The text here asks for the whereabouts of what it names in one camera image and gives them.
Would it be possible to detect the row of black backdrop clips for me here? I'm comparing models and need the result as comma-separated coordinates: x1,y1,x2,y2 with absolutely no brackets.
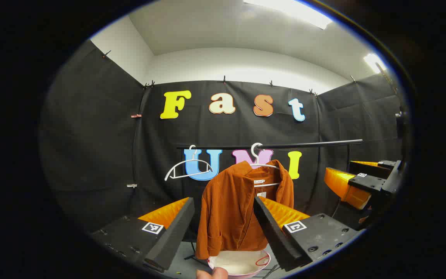
102,50,358,97

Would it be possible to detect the white laundry hamper pink rim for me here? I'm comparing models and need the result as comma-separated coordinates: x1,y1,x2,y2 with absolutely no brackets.
208,249,272,279

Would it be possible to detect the black clothes rack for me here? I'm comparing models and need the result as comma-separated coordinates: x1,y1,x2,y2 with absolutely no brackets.
177,139,364,279

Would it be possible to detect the small ceiling light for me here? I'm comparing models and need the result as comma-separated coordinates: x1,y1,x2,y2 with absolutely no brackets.
364,53,387,74

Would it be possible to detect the orange corduroy shirt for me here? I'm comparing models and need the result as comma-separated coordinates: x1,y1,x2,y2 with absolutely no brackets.
195,160,294,260

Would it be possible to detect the metal tripod stand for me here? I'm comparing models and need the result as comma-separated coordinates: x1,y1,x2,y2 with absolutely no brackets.
376,62,406,130

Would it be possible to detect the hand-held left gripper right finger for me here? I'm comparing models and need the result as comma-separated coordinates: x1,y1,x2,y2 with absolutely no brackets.
253,196,365,272

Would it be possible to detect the white clothes hanger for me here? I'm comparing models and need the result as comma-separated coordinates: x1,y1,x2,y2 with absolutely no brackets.
249,143,281,188
164,145,214,182

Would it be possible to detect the long ceiling light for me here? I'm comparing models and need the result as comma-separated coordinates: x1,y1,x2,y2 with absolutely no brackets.
242,0,333,30

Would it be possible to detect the black backdrop cloth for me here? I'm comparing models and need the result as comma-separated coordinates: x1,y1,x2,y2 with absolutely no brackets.
39,39,405,241

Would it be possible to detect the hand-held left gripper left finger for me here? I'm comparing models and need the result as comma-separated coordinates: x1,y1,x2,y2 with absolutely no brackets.
90,197,196,273

